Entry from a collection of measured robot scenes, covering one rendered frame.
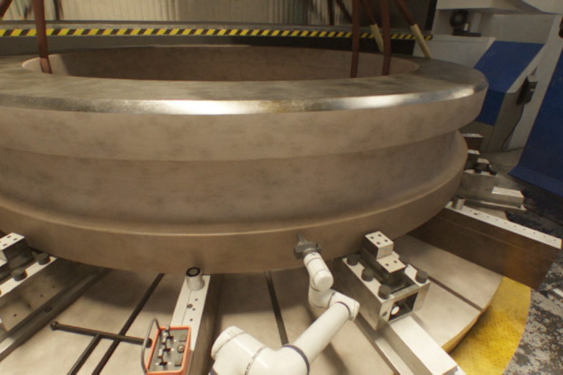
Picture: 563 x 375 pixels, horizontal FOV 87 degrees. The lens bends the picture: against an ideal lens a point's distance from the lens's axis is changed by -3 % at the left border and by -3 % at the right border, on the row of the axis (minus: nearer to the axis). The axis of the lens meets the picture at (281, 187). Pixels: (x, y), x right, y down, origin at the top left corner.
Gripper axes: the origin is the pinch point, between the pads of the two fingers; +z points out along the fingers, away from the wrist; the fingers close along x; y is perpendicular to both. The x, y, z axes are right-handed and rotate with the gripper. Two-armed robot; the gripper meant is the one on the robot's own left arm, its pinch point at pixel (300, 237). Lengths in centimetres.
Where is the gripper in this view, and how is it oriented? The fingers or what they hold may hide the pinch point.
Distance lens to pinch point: 164.1
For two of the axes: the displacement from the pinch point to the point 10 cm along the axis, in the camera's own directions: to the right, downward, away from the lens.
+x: -9.6, 1.0, -2.5
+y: 0.2, -8.9, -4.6
